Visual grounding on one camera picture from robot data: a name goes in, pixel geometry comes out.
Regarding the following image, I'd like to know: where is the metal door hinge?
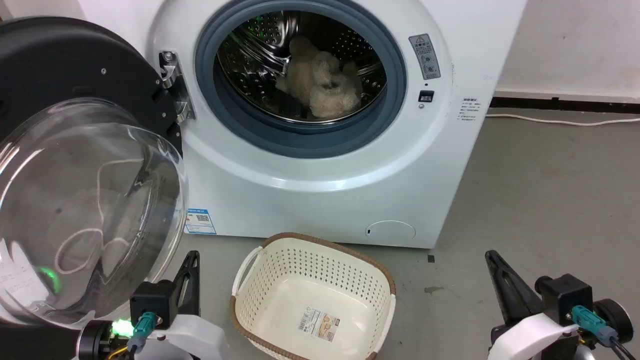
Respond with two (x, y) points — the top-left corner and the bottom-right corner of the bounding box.
(158, 50), (196, 124)

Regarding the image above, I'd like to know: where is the black baseboard strip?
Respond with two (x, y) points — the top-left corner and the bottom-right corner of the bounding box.
(488, 95), (640, 115)

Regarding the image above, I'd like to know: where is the black round glass washer door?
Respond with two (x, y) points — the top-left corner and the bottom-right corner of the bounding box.
(0, 16), (190, 331)

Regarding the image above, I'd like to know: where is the printed basket product label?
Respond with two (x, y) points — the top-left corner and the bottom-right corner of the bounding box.
(297, 306), (341, 343)

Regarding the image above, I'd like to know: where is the blue white energy sticker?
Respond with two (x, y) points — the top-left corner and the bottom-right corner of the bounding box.
(183, 208), (218, 236)

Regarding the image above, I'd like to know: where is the white floor cable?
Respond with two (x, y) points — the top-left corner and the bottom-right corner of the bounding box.
(485, 113), (640, 127)

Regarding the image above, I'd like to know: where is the cream perforated laundry basket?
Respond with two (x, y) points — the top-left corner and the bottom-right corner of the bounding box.
(229, 232), (398, 360)

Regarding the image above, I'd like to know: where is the teal plug left gripper cable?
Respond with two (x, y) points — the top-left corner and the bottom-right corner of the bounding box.
(126, 311), (160, 355)

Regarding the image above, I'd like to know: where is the white front-load washing machine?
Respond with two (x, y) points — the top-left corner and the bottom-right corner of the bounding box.
(77, 0), (529, 250)

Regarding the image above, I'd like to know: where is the white text sticker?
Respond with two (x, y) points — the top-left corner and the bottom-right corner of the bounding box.
(457, 96), (484, 124)

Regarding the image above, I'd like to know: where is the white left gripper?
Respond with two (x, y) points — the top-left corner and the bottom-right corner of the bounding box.
(144, 250), (230, 360)

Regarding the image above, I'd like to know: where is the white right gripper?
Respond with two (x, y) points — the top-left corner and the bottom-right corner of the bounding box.
(484, 250), (582, 360)

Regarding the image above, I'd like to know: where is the teal plug gripper cable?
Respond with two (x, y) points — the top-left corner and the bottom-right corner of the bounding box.
(571, 305), (640, 360)
(126, 311), (160, 355)

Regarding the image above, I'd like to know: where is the grey warning sticker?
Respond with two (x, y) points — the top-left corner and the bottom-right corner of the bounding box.
(408, 33), (442, 81)

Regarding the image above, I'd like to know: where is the beige fluffy towel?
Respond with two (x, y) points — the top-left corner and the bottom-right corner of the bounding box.
(274, 35), (364, 120)

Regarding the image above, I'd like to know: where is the teal plug right gripper cable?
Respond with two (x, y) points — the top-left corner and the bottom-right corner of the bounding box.
(571, 305), (640, 360)

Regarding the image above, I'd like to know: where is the round drain filter cover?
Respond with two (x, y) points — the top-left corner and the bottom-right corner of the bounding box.
(364, 219), (417, 241)

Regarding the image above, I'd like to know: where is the perforated steel drum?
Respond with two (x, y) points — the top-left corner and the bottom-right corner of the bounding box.
(215, 9), (389, 125)

